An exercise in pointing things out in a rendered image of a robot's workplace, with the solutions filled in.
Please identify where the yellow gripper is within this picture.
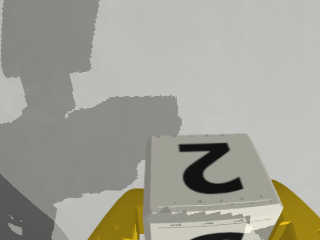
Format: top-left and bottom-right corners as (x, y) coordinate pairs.
(87, 179), (320, 240)

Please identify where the white number cube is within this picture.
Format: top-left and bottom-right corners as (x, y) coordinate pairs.
(143, 133), (284, 240)

